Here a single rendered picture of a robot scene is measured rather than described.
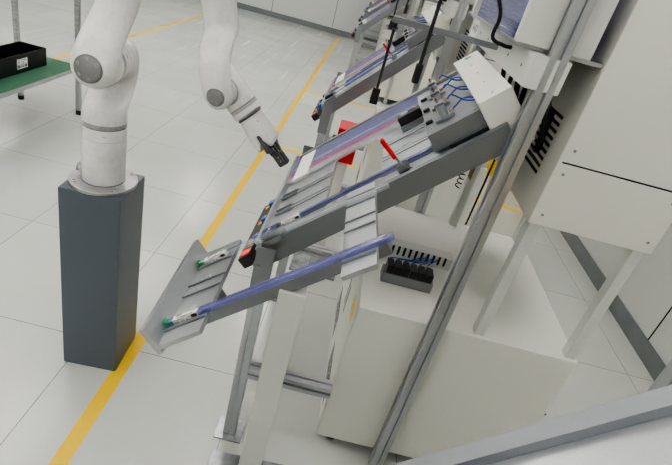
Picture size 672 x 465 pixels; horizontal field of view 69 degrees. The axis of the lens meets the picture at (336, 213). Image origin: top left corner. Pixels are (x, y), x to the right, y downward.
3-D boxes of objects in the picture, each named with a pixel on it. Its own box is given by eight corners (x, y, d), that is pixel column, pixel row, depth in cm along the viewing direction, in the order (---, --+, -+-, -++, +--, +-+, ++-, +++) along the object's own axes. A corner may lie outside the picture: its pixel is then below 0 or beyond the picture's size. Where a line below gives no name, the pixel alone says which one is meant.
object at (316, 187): (267, 253, 134) (260, 244, 133) (304, 164, 193) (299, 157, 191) (325, 225, 128) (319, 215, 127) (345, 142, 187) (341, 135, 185)
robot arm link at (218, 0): (217, -19, 110) (233, 112, 124) (239, -23, 124) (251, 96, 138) (179, -19, 111) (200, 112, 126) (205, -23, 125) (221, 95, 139)
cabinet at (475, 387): (311, 445, 166) (358, 306, 137) (332, 313, 228) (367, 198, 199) (494, 491, 168) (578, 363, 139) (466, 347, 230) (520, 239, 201)
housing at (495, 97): (502, 155, 115) (477, 103, 110) (471, 101, 158) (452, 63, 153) (535, 139, 112) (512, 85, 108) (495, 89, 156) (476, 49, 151)
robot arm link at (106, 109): (72, 125, 132) (71, 35, 121) (101, 105, 149) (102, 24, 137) (117, 135, 134) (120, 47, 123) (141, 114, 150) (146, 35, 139)
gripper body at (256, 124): (241, 113, 142) (264, 144, 145) (231, 123, 133) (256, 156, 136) (262, 99, 139) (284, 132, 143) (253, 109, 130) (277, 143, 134)
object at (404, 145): (390, 203, 124) (381, 187, 122) (390, 125, 182) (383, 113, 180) (516, 143, 113) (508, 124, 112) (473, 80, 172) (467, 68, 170)
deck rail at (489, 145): (267, 266, 134) (254, 249, 132) (268, 262, 135) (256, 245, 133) (519, 146, 112) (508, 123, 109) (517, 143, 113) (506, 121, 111)
